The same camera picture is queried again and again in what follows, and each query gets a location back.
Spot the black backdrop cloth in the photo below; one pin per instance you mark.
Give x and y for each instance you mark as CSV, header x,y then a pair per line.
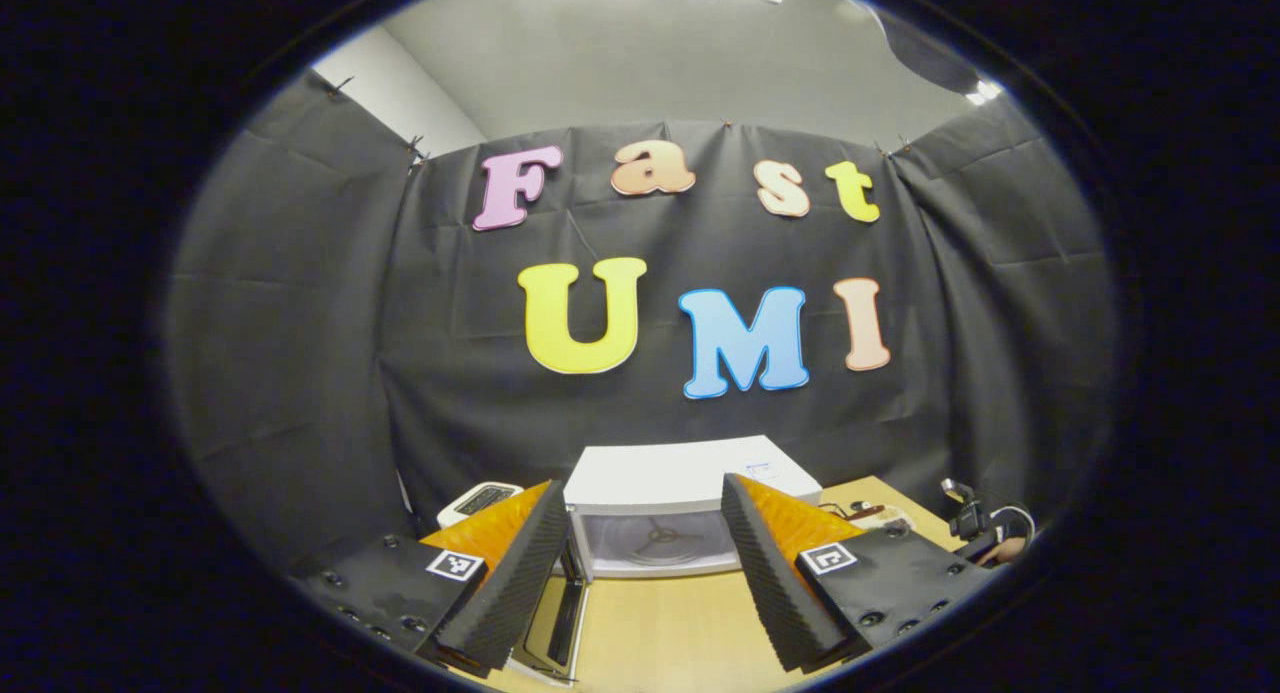
x,y
290,353

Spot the white microwave oven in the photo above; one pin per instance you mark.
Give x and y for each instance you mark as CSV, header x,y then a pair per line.
x,y
680,473

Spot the white toaster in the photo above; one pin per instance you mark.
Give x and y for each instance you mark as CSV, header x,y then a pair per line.
x,y
480,498

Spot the small ceiling light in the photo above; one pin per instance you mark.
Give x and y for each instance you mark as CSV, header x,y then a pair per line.
x,y
983,92

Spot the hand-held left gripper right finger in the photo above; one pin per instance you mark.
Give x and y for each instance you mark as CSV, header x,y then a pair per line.
x,y
775,583

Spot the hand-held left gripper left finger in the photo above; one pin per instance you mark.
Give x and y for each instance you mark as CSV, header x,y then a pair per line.
x,y
510,583

